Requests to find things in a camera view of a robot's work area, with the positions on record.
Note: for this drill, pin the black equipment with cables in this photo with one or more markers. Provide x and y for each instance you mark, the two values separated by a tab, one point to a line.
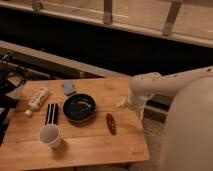
9	81

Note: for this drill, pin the white ceramic cup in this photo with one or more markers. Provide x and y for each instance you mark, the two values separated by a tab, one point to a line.
50	135

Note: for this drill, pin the blue sponge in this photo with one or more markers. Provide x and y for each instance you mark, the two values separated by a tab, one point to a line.
68	88

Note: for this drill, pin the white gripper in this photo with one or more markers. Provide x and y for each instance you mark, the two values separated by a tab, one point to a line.
133	103

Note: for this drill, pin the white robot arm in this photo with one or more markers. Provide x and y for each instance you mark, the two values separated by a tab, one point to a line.
187	144

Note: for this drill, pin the red chili pepper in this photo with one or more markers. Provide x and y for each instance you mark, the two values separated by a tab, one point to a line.
111	123

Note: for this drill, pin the black and white striped box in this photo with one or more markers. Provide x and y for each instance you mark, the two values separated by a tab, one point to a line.
52	114

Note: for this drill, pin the dark ceramic bowl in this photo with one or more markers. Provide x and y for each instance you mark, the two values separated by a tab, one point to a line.
79	108

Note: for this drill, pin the white squeeze bottle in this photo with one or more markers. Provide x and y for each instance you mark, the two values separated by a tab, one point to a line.
37	100

